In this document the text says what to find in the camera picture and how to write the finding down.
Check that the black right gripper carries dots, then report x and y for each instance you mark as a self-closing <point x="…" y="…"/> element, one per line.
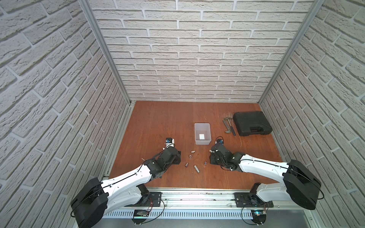
<point x="212" y="158"/>

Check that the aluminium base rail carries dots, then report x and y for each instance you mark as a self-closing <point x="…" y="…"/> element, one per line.
<point x="185" y="203"/>

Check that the black plastic tool case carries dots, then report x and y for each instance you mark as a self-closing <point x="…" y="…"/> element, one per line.
<point x="252" y="123"/>

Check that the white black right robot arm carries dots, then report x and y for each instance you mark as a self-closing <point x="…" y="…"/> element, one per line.
<point x="293" y="181"/>

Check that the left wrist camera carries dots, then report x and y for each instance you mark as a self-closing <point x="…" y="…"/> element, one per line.
<point x="169" y="142"/>

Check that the aluminium frame rail left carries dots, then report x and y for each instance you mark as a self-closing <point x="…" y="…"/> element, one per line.
<point x="115" y="144"/>

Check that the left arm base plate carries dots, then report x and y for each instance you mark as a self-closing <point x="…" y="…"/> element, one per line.
<point x="146" y="201"/>

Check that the right controller board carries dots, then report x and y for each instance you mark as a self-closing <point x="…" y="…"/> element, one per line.
<point x="259" y="217"/>

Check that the aluminium frame post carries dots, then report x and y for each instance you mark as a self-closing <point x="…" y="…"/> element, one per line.
<point x="313" y="11"/>
<point x="103" y="46"/>

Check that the left controller board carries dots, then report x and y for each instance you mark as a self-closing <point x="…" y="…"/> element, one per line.
<point x="140" y="216"/>

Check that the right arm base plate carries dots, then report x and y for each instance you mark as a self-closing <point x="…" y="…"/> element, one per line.
<point x="246" y="199"/>

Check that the controller board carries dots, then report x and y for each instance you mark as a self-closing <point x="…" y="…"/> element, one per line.
<point x="140" y="216"/>
<point x="259" y="217"/>

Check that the grey pipe wrench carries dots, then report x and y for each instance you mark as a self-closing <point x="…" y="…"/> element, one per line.
<point x="226" y="123"/>

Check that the translucent plastic storage box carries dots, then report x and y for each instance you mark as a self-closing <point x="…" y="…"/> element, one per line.
<point x="202" y="133"/>

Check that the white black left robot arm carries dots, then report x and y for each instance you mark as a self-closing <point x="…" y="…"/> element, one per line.
<point x="98" y="198"/>

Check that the aluminium frame post right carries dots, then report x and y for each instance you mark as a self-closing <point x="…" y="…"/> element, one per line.
<point x="313" y="11"/>

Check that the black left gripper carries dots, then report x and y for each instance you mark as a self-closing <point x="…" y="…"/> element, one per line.
<point x="175" y="155"/>

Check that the aluminium frame post left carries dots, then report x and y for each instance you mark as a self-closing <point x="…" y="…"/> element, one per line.
<point x="103" y="46"/>

